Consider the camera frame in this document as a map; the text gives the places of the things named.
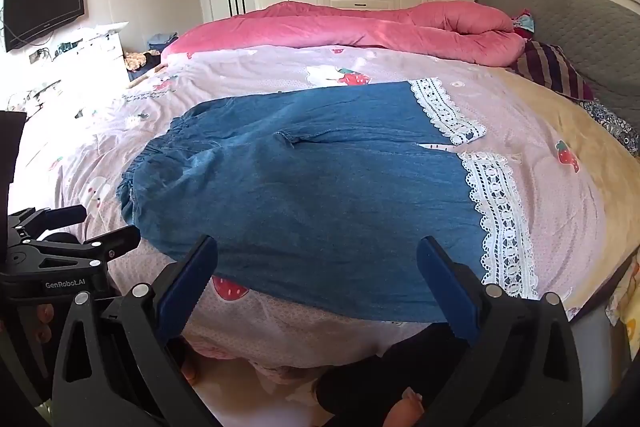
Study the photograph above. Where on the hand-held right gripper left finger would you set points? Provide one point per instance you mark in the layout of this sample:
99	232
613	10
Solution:
187	287

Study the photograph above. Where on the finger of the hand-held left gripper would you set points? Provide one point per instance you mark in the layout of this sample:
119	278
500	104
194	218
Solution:
60	215
100	244

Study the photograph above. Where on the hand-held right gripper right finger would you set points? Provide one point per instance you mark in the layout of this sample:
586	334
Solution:
450	292

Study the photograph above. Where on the blue denim pants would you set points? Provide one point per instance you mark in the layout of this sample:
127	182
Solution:
325	197

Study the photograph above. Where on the person's left hand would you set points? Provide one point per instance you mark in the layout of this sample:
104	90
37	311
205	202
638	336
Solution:
45	324

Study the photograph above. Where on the person's leg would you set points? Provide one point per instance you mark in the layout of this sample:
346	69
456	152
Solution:
360	382

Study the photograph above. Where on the white dresser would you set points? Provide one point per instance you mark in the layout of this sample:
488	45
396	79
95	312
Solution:
100	52

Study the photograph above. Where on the floral cloth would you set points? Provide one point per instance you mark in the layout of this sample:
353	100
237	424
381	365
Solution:
140	62

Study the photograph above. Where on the yellow printed cloth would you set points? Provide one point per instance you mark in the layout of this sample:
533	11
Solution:
625	297

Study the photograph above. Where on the pink printed bed sheet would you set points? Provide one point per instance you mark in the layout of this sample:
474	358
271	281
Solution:
525	117

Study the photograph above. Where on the folded blue clothes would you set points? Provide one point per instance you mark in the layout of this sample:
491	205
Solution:
162	42

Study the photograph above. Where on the black flat television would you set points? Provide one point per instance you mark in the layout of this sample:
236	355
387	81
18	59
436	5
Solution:
42	7

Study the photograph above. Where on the dark floral pillow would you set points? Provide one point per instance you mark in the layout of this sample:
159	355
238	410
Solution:
612	124

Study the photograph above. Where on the striped pillow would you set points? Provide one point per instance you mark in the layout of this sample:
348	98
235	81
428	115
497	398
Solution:
550	67

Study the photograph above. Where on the colourful cloth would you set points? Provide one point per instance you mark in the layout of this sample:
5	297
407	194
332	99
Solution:
524	24

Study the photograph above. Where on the pink quilt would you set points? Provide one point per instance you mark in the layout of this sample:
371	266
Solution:
350	27

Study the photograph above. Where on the grey quilted headboard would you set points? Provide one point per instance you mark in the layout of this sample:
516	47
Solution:
575	22

